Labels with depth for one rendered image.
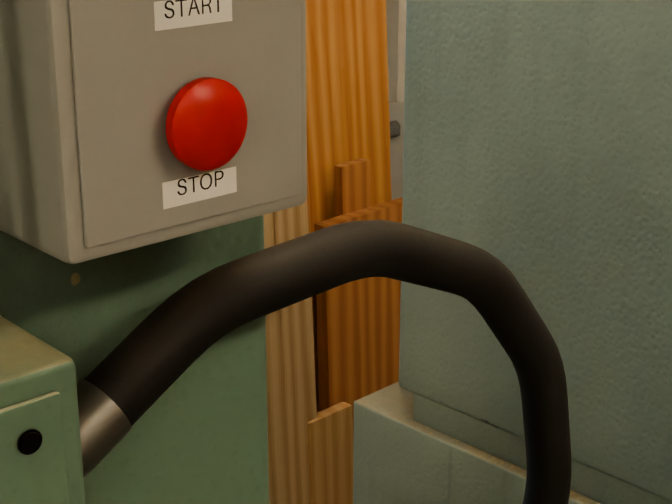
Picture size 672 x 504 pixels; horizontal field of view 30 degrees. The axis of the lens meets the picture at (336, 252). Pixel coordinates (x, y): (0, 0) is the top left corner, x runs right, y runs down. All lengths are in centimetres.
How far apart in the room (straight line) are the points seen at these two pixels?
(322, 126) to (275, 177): 185
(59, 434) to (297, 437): 178
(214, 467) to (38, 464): 17
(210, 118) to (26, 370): 10
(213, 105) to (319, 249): 11
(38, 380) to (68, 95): 9
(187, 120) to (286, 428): 176
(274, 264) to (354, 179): 180
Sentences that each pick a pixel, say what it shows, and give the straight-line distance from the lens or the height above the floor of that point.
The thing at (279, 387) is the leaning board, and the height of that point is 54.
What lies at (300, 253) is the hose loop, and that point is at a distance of 48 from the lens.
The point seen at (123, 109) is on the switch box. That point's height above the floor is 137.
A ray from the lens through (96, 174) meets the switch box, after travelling 40.
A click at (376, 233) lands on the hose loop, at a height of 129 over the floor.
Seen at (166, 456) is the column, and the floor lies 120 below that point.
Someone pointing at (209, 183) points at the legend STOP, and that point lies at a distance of 42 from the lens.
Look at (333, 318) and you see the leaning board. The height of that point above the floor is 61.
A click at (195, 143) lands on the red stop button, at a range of 40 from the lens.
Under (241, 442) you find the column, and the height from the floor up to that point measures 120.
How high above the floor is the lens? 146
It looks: 20 degrees down
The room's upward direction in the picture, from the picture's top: straight up
